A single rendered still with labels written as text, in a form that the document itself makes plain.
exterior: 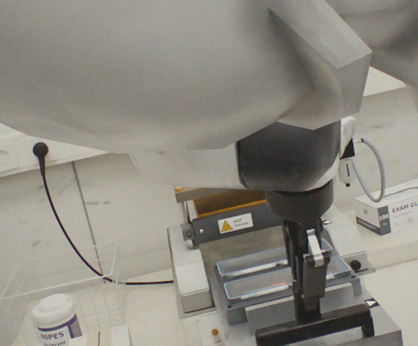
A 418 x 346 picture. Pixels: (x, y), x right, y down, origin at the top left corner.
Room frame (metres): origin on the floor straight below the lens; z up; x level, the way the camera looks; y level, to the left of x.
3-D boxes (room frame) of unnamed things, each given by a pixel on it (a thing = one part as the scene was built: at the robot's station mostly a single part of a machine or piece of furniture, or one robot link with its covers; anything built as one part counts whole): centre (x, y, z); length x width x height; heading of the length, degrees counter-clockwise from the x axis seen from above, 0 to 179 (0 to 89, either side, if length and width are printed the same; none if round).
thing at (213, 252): (1.15, -0.06, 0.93); 0.46 x 0.35 x 0.01; 4
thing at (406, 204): (1.45, -0.48, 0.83); 0.23 x 0.12 x 0.07; 103
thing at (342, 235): (1.05, -0.20, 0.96); 0.26 x 0.05 x 0.07; 4
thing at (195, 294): (1.04, 0.07, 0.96); 0.25 x 0.05 x 0.07; 4
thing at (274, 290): (0.82, -0.08, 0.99); 0.18 x 0.06 x 0.02; 94
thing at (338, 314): (0.67, -0.09, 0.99); 0.15 x 0.02 x 0.04; 94
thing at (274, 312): (0.81, -0.08, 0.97); 0.30 x 0.22 x 0.08; 4
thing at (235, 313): (0.86, -0.08, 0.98); 0.20 x 0.17 x 0.03; 94
